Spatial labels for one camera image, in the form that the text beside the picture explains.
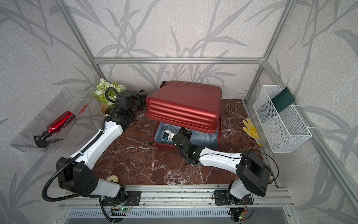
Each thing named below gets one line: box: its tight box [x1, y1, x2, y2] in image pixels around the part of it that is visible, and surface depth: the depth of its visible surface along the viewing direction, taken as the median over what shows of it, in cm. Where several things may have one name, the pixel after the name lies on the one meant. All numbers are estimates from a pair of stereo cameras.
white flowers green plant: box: [92, 77, 127, 106], surface depth 86 cm
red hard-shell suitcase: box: [145, 80, 223, 151], surface depth 73 cm
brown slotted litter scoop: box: [223, 104, 246, 120], surface depth 114 cm
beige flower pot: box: [100, 103, 111, 115], surface depth 98 cm
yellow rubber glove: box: [242, 118, 261, 139], surface depth 104 cm
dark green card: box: [271, 86, 296, 114], surface depth 73 cm
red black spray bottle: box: [32, 111, 76, 148], surface depth 63 cm
